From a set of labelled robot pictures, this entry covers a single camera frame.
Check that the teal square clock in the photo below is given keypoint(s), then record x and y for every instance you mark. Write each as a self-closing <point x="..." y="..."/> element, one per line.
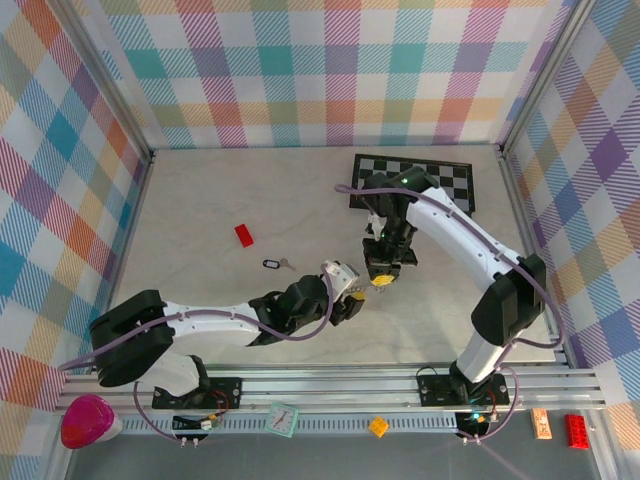
<point x="281" y="421"/>

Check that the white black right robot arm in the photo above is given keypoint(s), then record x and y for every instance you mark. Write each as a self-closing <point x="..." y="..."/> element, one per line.
<point x="440" y="230"/>

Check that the yellow toy brick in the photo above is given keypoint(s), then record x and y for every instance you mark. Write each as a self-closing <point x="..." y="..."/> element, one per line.
<point x="378" y="426"/>

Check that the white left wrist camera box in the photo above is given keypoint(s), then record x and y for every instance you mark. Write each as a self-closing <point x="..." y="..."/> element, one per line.
<point x="340" y="275"/>

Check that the smooth small red brick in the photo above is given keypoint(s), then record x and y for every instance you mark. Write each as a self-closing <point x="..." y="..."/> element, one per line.
<point x="244" y="235"/>

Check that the aluminium side rail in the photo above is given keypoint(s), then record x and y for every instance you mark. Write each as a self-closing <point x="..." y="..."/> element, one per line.
<point x="520" y="210"/>
<point x="134" y="210"/>

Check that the key with black tag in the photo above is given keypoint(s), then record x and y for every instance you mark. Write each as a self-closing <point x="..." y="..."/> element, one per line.
<point x="285" y="263"/>

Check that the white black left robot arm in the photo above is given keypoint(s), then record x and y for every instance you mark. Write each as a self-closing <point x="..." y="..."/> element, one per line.
<point x="210" y="327"/>

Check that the black grey checkerboard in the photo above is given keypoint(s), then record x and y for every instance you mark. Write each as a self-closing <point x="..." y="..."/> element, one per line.
<point x="452" y="187"/>

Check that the pink plastic bowl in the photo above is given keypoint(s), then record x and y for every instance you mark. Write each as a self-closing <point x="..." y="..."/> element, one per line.
<point x="87" y="420"/>

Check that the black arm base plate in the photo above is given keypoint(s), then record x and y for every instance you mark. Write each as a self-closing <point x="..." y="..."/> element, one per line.
<point x="432" y="390"/>
<point x="227" y="392"/>

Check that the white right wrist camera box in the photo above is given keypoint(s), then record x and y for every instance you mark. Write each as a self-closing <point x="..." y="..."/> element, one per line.
<point x="374" y="227"/>

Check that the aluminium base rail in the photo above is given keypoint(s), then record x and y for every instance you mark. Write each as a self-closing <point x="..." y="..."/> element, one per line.
<point x="325" y="387"/>

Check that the black power connector board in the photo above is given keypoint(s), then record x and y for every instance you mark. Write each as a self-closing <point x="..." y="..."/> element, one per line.
<point x="182" y="424"/>
<point x="472" y="427"/>

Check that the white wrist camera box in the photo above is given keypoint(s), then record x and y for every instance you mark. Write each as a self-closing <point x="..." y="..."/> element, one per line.
<point x="374" y="227"/>
<point x="340" y="275"/>

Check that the aluminium frame post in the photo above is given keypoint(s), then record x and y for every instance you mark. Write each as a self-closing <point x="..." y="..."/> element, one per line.
<point x="111" y="70"/>
<point x="542" y="75"/>

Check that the studded red toy brick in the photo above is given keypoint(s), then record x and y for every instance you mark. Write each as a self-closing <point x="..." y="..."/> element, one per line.
<point x="577" y="431"/>

